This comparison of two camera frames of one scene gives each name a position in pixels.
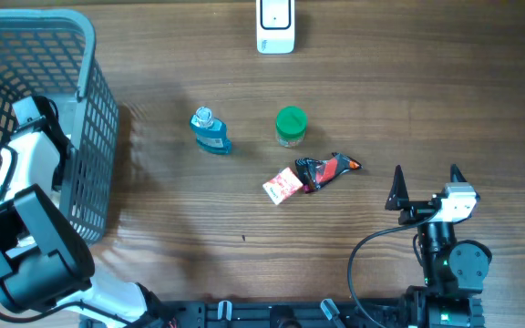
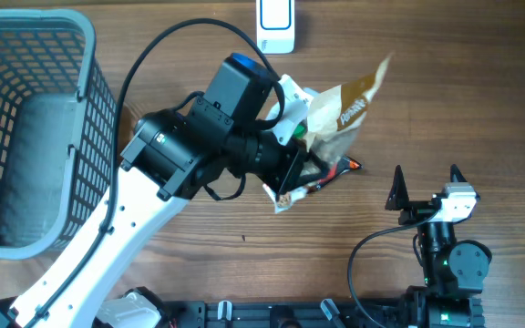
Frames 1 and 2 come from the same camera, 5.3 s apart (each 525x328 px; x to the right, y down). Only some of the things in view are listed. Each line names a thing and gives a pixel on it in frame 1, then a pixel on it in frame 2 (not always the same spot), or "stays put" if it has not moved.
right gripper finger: (398, 197) stays put
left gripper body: (55, 171) → (259, 152)
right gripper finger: (456, 174) stays put
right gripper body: (416, 212) stays put
